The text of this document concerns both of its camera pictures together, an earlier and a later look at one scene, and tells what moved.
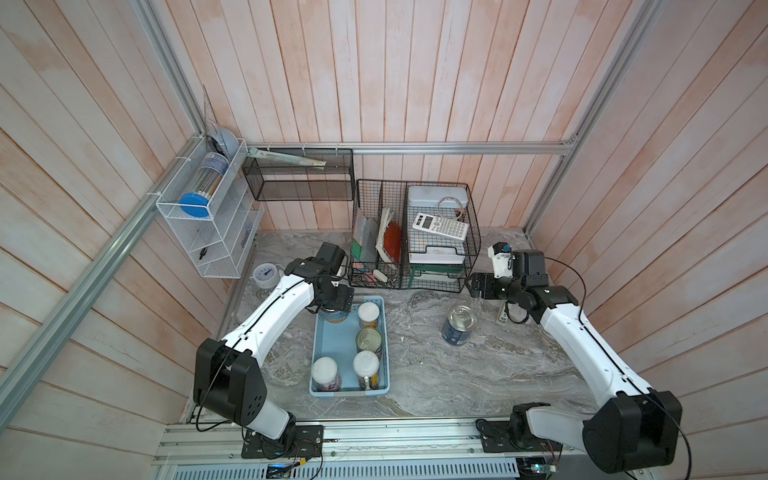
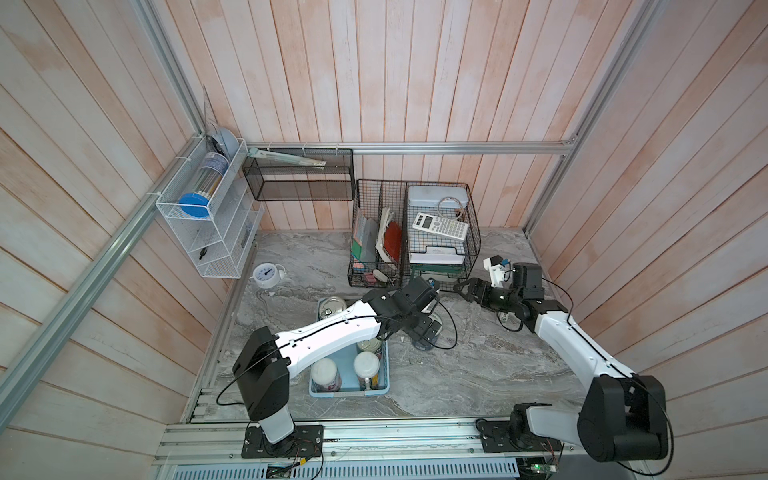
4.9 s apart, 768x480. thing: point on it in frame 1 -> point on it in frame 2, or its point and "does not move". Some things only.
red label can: [369, 339] does not move
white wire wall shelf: [213, 208] does not move
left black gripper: [342, 301] -> [425, 323]
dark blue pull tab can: [459, 325] -> [426, 345]
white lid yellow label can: [366, 365] does not move
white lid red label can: [325, 375] does not move
